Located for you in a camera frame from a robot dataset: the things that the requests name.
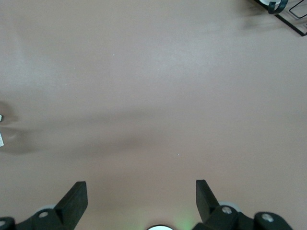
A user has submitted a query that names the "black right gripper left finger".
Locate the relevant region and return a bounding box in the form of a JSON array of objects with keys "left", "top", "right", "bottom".
[{"left": 0, "top": 181, "right": 88, "bottom": 230}]

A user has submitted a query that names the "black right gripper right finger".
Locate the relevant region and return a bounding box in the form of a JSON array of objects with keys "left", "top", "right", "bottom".
[{"left": 191, "top": 179, "right": 293, "bottom": 230}]

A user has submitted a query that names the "metal table edge bracket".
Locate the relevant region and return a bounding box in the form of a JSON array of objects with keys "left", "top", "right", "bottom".
[{"left": 0, "top": 114, "right": 5, "bottom": 147}]

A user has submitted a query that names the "black wire rack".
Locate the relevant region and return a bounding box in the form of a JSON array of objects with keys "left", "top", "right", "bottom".
[{"left": 249, "top": 0, "right": 307, "bottom": 37}]

